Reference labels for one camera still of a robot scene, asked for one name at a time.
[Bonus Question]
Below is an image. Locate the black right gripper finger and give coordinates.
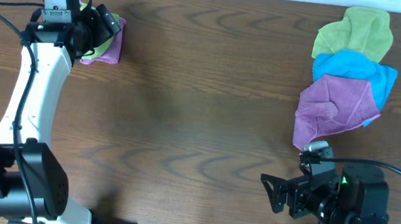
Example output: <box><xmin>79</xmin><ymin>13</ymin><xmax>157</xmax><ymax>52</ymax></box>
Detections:
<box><xmin>261</xmin><ymin>174</ymin><xmax>294</xmax><ymax>202</ymax></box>
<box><xmin>270</xmin><ymin>194</ymin><xmax>287</xmax><ymax>214</ymax></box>

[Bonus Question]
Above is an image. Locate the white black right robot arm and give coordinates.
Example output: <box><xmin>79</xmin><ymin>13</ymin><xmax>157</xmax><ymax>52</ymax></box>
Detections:
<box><xmin>261</xmin><ymin>157</ymin><xmax>389</xmax><ymax>224</ymax></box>

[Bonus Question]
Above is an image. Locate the blue cloth in pile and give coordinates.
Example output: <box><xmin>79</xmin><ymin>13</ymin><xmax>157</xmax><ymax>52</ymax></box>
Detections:
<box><xmin>306</xmin><ymin>46</ymin><xmax>400</xmax><ymax>131</ymax></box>

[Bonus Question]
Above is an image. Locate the purple cloth in pile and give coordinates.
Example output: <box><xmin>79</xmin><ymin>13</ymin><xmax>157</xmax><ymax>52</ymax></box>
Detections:
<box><xmin>293</xmin><ymin>74</ymin><xmax>380</xmax><ymax>150</ymax></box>

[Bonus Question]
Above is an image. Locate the light green microfiber cloth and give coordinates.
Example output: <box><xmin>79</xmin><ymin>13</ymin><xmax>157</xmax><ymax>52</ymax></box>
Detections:
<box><xmin>80</xmin><ymin>0</ymin><xmax>121</xmax><ymax>65</ymax></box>

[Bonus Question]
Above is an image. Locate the folded purple cloth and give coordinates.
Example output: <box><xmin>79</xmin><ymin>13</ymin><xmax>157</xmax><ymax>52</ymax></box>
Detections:
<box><xmin>79</xmin><ymin>13</ymin><xmax>126</xmax><ymax>65</ymax></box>

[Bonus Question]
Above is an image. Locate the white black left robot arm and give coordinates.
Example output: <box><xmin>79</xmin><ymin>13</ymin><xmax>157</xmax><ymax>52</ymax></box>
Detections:
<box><xmin>0</xmin><ymin>2</ymin><xmax>121</xmax><ymax>224</ymax></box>

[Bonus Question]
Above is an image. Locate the olive green cloth in pile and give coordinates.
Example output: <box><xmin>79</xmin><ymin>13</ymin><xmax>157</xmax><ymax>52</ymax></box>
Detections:
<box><xmin>311</xmin><ymin>6</ymin><xmax>394</xmax><ymax>63</ymax></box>

